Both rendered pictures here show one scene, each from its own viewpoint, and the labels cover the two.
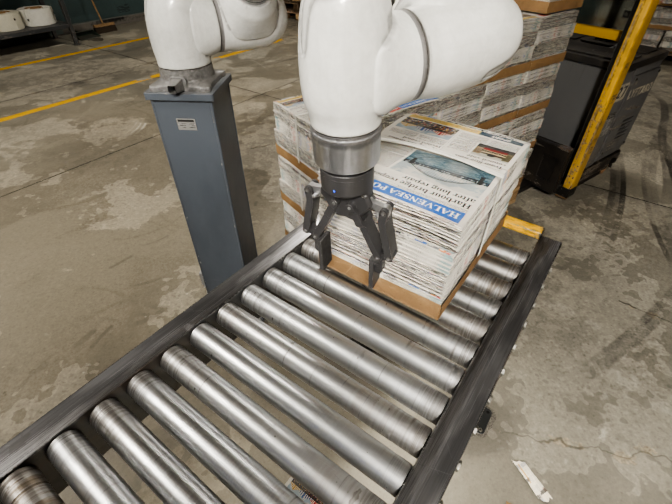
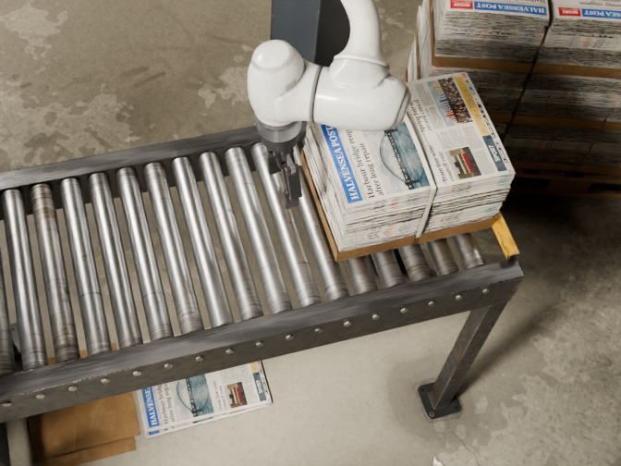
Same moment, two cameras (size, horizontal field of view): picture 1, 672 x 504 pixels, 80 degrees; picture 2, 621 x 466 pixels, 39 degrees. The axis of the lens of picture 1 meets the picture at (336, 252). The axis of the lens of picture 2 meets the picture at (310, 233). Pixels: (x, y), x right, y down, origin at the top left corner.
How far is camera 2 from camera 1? 1.31 m
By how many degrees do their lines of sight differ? 27
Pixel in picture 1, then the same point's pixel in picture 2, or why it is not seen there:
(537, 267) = (468, 279)
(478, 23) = (351, 105)
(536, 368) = (558, 411)
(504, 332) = (374, 301)
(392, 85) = (286, 114)
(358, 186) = (273, 146)
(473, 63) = (345, 124)
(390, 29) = (289, 90)
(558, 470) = not seen: outside the picture
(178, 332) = (165, 154)
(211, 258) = not seen: hidden behind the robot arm
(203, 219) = (286, 27)
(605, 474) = not seen: outside the picture
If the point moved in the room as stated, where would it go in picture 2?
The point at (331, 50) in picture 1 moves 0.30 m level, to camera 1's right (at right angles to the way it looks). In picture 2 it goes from (252, 87) to (390, 177)
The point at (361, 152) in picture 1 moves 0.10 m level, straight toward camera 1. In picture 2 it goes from (272, 133) to (235, 164)
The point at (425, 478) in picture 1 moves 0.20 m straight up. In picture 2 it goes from (231, 332) to (230, 287)
